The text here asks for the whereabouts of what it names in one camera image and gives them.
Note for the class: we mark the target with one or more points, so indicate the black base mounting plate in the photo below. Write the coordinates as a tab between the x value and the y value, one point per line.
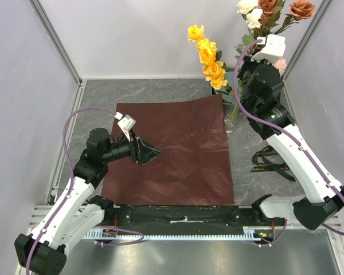
188	220

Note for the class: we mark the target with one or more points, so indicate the light blue cable duct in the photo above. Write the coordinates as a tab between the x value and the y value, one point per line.
100	234

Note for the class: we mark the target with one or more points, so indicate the pink rose stem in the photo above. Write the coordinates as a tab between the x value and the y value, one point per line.
281	66

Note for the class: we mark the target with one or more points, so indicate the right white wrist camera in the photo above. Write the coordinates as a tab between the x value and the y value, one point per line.
273	48

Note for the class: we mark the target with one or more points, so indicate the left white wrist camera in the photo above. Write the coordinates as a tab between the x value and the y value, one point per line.
125	123

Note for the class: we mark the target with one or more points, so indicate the aluminium corner post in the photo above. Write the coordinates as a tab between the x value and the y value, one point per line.
55	39
313	25

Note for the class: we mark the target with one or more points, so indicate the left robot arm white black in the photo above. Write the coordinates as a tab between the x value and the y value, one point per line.
45	250

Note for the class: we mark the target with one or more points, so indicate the yellow rose stem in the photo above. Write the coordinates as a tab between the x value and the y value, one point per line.
210	57

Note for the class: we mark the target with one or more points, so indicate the orange brown flower stem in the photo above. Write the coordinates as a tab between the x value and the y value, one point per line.
273	19

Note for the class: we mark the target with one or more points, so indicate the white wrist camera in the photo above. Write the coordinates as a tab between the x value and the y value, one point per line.
125	123
273	48

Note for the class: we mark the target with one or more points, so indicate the white rose stem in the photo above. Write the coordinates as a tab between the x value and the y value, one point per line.
251	13

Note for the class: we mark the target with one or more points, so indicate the dark green tray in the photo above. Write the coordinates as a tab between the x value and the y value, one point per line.
228	108

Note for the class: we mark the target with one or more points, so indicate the right aluminium corner post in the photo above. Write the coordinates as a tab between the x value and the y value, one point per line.
313	25

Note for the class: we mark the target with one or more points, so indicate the flower bouquet red paper wrap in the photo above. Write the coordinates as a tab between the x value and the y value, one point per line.
194	165

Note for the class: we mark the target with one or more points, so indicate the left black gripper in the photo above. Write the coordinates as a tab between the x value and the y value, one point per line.
141	152

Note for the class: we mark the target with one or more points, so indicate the teal ceramic plate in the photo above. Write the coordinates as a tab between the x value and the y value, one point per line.
229	83

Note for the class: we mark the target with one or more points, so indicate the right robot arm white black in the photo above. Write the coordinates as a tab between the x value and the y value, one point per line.
324	195

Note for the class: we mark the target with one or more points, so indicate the clear glass vase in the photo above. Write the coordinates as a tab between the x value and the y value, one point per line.
231	113

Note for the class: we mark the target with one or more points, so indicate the black ribbon gold lettering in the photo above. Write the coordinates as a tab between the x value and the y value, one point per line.
263	164

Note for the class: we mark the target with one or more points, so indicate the left aluminium corner post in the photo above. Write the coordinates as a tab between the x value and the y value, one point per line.
55	39

